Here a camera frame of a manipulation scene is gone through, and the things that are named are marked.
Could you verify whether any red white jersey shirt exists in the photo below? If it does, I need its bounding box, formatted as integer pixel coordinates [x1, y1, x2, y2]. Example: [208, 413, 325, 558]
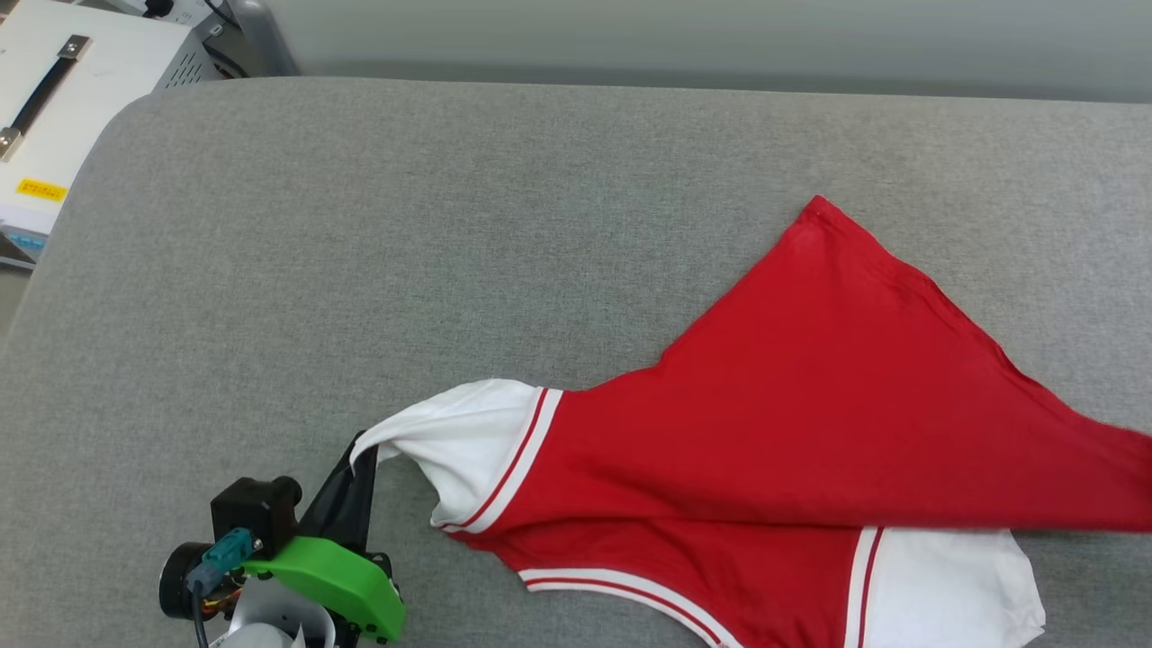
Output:
[349, 195, 1152, 648]

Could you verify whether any grey metal partition post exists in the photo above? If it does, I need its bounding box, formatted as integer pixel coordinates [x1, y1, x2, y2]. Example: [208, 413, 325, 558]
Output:
[225, 0, 300, 77]

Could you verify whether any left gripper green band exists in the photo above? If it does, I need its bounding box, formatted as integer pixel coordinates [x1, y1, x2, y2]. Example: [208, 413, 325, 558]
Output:
[159, 438, 406, 642]

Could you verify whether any white equipment box black handle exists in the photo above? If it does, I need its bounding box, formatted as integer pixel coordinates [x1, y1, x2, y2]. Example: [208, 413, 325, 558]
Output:
[0, 0, 221, 271]

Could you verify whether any left gripper cable teal plug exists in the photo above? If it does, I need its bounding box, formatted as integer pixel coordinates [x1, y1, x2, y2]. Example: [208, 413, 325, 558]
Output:
[187, 529, 257, 648]

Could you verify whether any white partition panel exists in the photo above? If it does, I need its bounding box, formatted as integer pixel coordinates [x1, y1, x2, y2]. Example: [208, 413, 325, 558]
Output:
[265, 0, 1152, 102]

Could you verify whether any white power strip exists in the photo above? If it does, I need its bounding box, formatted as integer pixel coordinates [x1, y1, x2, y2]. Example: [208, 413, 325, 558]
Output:
[117, 0, 217, 28]

